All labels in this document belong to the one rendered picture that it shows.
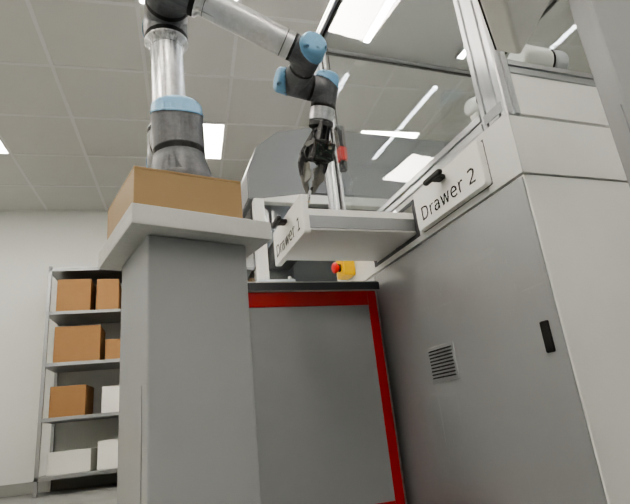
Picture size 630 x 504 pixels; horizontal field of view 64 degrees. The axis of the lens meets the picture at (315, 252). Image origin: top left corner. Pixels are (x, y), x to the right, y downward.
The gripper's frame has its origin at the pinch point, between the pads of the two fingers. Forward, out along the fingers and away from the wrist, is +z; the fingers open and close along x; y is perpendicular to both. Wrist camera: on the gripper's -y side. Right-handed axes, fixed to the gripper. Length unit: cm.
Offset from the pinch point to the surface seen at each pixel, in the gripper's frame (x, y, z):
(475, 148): 18, 51, -9
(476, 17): 17, 47, -40
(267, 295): -9.4, 2.4, 33.1
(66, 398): -56, -356, 170
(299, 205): -9.8, 18.3, 7.6
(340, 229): 1.6, 21.3, 12.2
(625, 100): -16, 109, 4
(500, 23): -3, 77, -20
